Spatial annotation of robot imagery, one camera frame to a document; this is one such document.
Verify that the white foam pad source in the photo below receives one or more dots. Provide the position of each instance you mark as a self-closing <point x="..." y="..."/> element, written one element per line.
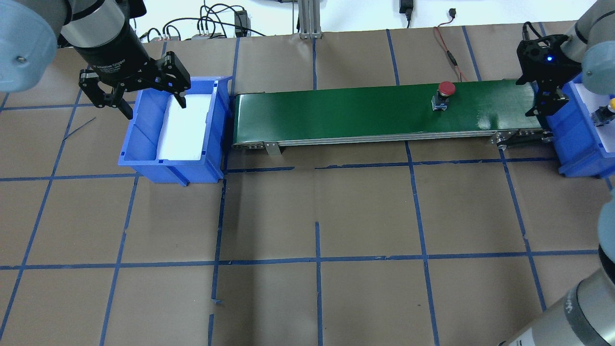
<point x="183" y="129"/>

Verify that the red push button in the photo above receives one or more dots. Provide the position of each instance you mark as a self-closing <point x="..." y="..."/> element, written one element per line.
<point x="440" y="99"/>

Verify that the green conveyor belt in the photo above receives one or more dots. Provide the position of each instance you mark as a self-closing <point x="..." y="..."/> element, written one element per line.
<point x="495" y="109"/>

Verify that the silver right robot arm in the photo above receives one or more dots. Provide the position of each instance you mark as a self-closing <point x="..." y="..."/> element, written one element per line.
<point x="584" y="316"/>

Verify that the blue source bin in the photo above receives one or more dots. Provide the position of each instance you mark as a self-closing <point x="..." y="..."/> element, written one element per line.
<point x="139" y="150"/>

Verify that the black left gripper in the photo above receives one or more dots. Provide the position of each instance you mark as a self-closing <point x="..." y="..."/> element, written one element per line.
<point x="114" y="52"/>

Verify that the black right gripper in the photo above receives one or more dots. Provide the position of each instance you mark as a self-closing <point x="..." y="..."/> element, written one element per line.
<point x="549" y="98"/>

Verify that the white foam pad destination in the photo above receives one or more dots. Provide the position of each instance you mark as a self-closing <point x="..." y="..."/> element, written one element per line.
<point x="592" y="102"/>

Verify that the blue destination bin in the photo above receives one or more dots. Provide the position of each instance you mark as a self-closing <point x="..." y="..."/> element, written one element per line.
<point x="577" y="146"/>

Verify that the yellow push button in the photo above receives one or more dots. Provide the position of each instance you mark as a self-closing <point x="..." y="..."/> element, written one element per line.
<point x="604" y="115"/>

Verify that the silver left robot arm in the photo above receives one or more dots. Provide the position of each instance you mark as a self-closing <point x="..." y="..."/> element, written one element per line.
<point x="100" y="31"/>

